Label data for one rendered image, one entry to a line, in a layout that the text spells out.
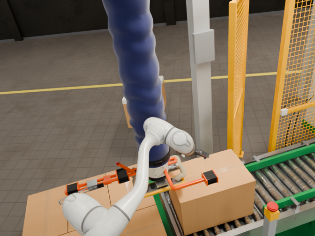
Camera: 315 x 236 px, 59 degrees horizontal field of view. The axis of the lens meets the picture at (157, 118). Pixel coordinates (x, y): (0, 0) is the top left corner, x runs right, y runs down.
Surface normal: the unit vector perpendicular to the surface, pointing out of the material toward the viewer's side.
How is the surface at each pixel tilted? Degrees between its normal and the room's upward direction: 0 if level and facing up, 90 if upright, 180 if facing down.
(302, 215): 90
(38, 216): 0
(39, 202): 0
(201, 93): 90
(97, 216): 11
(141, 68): 80
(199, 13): 90
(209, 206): 90
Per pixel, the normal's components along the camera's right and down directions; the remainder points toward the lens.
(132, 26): 0.32, 0.31
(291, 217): 0.27, 0.51
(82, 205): -0.23, -0.75
